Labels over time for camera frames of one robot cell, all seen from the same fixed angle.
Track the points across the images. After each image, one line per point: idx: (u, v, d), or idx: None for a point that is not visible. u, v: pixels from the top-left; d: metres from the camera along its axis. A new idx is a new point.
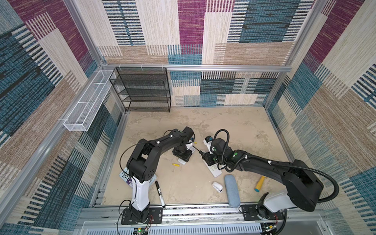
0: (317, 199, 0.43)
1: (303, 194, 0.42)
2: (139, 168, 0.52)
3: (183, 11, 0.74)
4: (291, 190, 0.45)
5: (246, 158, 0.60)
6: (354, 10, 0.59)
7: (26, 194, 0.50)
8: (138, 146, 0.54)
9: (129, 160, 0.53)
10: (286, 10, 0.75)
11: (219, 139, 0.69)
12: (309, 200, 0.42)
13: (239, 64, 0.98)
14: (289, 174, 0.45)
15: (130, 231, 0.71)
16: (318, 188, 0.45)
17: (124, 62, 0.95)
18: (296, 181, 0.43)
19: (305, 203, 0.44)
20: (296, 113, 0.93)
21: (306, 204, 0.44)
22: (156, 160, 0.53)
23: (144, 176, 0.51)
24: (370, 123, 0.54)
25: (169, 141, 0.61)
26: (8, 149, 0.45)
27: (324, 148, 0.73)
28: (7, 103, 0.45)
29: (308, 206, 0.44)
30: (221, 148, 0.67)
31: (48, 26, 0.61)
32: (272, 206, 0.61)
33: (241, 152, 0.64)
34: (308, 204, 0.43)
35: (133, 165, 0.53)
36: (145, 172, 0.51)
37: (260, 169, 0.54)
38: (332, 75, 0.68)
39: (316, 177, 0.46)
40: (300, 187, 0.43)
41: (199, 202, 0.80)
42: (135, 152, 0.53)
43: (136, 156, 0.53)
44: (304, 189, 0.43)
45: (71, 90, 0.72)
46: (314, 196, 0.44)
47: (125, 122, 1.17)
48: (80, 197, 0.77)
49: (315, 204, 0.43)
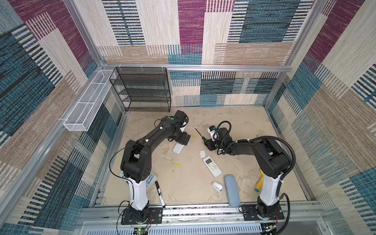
0: (277, 166, 0.51)
1: (263, 157, 0.53)
2: (134, 170, 0.51)
3: (183, 12, 0.74)
4: (257, 156, 0.56)
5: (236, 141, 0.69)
6: (354, 10, 0.59)
7: (26, 194, 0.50)
8: (126, 149, 0.51)
9: (122, 164, 0.52)
10: (286, 10, 0.75)
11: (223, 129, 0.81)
12: (269, 164, 0.52)
13: (239, 64, 0.98)
14: (257, 143, 0.56)
15: (130, 231, 0.71)
16: (281, 158, 0.53)
17: (124, 62, 0.95)
18: (259, 146, 0.55)
19: (268, 168, 0.53)
20: (296, 113, 0.93)
21: (268, 169, 0.53)
22: (149, 159, 0.52)
23: (140, 176, 0.50)
24: (370, 123, 0.54)
25: (159, 134, 0.58)
26: (8, 149, 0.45)
27: (324, 148, 0.73)
28: (7, 103, 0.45)
29: (270, 171, 0.53)
30: (223, 134, 0.81)
31: (48, 26, 0.61)
32: (265, 197, 0.64)
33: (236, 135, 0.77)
34: (269, 168, 0.52)
35: (127, 168, 0.52)
36: (140, 172, 0.50)
37: (243, 147, 0.67)
38: (332, 75, 0.68)
39: (282, 151, 0.54)
40: (262, 152, 0.54)
41: (199, 202, 0.80)
42: (126, 154, 0.51)
43: (128, 159, 0.51)
44: (265, 154, 0.53)
45: (71, 90, 0.72)
46: (275, 162, 0.52)
47: (125, 122, 1.17)
48: (80, 196, 0.77)
49: (274, 169, 0.51)
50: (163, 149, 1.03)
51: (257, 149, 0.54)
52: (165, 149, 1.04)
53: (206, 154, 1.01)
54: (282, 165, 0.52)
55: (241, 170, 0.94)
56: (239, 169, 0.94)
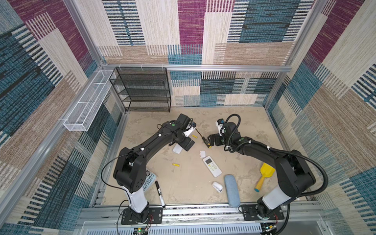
0: (301, 188, 0.45)
1: (288, 178, 0.46)
2: (127, 179, 0.48)
3: (183, 11, 0.74)
4: (279, 173, 0.48)
5: (249, 142, 0.64)
6: (354, 10, 0.59)
7: (26, 194, 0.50)
8: (120, 157, 0.48)
9: (114, 173, 0.49)
10: (286, 10, 0.75)
11: (231, 123, 0.72)
12: (293, 186, 0.45)
13: (239, 64, 0.98)
14: (282, 158, 0.48)
15: (130, 231, 0.71)
16: (306, 177, 0.47)
17: (124, 62, 0.95)
18: (286, 165, 0.46)
19: (289, 188, 0.47)
20: (296, 113, 0.93)
21: (290, 190, 0.47)
22: (143, 169, 0.48)
23: (132, 187, 0.47)
24: (370, 123, 0.54)
25: (157, 143, 0.54)
26: (8, 149, 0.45)
27: (324, 148, 0.73)
28: (7, 103, 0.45)
29: (291, 192, 0.47)
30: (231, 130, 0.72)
31: (48, 26, 0.61)
32: (270, 200, 0.63)
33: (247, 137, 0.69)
34: (292, 189, 0.46)
35: (119, 177, 0.49)
36: (132, 183, 0.47)
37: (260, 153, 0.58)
38: (332, 75, 0.68)
39: (308, 170, 0.47)
40: (288, 171, 0.46)
41: (199, 202, 0.80)
42: (119, 163, 0.48)
43: (120, 167, 0.48)
44: (291, 174, 0.46)
45: (71, 90, 0.72)
46: (300, 183, 0.46)
47: (126, 122, 1.17)
48: (80, 196, 0.77)
49: (298, 192, 0.45)
50: (163, 149, 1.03)
51: (283, 168, 0.46)
52: (165, 149, 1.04)
53: (206, 154, 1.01)
54: (305, 187, 0.46)
55: (241, 170, 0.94)
56: (239, 169, 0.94)
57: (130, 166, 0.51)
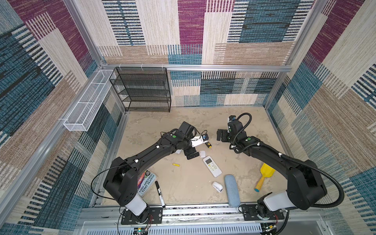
0: (312, 201, 0.43)
1: (301, 191, 0.43)
2: (116, 191, 0.45)
3: (183, 11, 0.74)
4: (291, 184, 0.46)
5: (258, 144, 0.60)
6: (354, 10, 0.59)
7: (26, 194, 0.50)
8: (111, 168, 0.45)
9: (105, 182, 0.47)
10: (286, 10, 0.75)
11: (238, 122, 0.67)
12: (305, 199, 0.43)
13: (239, 64, 0.98)
14: (296, 170, 0.45)
15: (130, 231, 0.71)
16: (318, 190, 0.45)
17: (124, 62, 0.95)
18: (300, 177, 0.43)
19: (299, 200, 0.45)
20: (296, 113, 0.93)
21: (300, 202, 0.45)
22: (133, 183, 0.45)
23: (121, 200, 0.43)
24: (370, 123, 0.54)
25: (154, 155, 0.51)
26: (8, 149, 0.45)
27: (324, 148, 0.73)
28: (7, 103, 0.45)
29: (301, 204, 0.45)
30: (237, 129, 0.67)
31: (48, 26, 0.61)
32: (271, 203, 0.62)
33: (254, 139, 0.63)
34: (303, 201, 0.44)
35: (108, 188, 0.46)
36: (121, 196, 0.43)
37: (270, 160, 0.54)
38: (332, 75, 0.68)
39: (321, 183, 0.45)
40: (302, 184, 0.43)
41: (199, 202, 0.80)
42: (110, 174, 0.46)
43: (111, 178, 0.45)
44: (304, 187, 0.43)
45: (71, 90, 0.72)
46: (313, 197, 0.44)
47: (126, 122, 1.17)
48: (80, 196, 0.77)
49: (309, 204, 0.43)
50: None
51: (296, 181, 0.43)
52: None
53: (206, 154, 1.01)
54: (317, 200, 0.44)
55: (241, 170, 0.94)
56: (238, 169, 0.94)
57: (121, 177, 0.48)
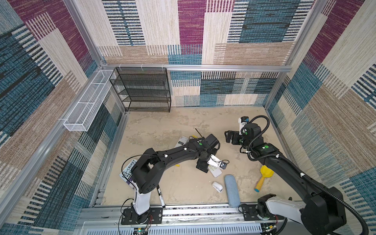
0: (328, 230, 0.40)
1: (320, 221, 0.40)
2: (141, 178, 0.48)
3: (183, 12, 0.74)
4: (309, 211, 0.42)
5: (276, 156, 0.54)
6: (354, 10, 0.59)
7: (26, 194, 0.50)
8: (143, 155, 0.50)
9: (133, 167, 0.51)
10: (286, 10, 0.75)
11: (256, 126, 0.62)
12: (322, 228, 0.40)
13: (239, 64, 0.98)
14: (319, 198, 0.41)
15: (130, 231, 0.71)
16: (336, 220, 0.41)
17: (124, 62, 0.95)
18: (323, 208, 0.39)
19: (314, 227, 0.42)
20: (296, 113, 0.93)
21: (315, 228, 0.42)
22: (158, 176, 0.49)
23: (143, 188, 0.47)
24: (370, 123, 0.54)
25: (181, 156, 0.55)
26: (8, 149, 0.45)
27: (324, 148, 0.73)
28: (7, 103, 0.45)
29: (315, 230, 0.43)
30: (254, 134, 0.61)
31: (48, 26, 0.61)
32: (275, 208, 0.61)
33: (272, 147, 0.58)
34: (318, 229, 0.41)
35: (135, 174, 0.50)
36: (144, 184, 0.47)
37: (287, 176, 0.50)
38: (332, 75, 0.68)
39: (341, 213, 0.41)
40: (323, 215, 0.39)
41: (199, 202, 0.80)
42: (141, 160, 0.50)
43: (140, 165, 0.49)
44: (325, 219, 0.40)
45: (71, 90, 0.72)
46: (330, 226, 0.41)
47: (126, 122, 1.17)
48: (80, 197, 0.77)
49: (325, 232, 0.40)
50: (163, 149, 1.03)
51: (318, 212, 0.40)
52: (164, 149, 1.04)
53: None
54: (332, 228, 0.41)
55: (241, 170, 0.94)
56: (239, 169, 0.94)
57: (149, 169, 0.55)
